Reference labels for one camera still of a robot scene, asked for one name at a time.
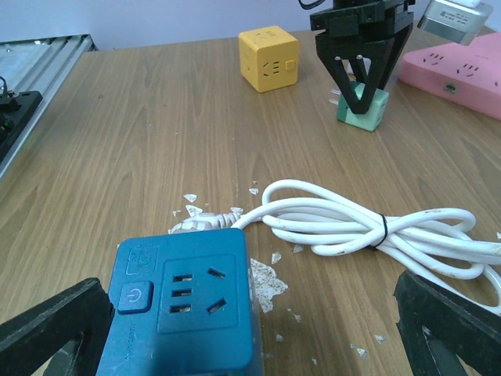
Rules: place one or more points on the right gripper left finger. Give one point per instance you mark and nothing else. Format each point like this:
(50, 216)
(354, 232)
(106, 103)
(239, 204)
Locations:
(67, 332)

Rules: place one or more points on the pink triangular socket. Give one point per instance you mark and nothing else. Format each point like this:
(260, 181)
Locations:
(468, 75)

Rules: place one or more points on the blue cube adapter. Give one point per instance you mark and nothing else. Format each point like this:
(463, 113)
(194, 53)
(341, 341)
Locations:
(185, 305)

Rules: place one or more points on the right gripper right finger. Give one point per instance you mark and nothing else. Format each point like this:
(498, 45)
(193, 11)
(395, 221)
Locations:
(440, 330)

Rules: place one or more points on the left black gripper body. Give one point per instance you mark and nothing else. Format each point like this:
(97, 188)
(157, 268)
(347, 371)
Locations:
(360, 23)

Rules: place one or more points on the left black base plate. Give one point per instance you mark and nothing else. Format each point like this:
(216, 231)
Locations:
(16, 111)

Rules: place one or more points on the yellow cube adapter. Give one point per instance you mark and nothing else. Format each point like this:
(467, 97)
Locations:
(268, 58)

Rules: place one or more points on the aluminium front rail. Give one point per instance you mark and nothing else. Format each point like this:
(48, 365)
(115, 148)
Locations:
(39, 65)

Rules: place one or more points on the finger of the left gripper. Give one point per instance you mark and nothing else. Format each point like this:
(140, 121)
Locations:
(384, 54)
(332, 51)

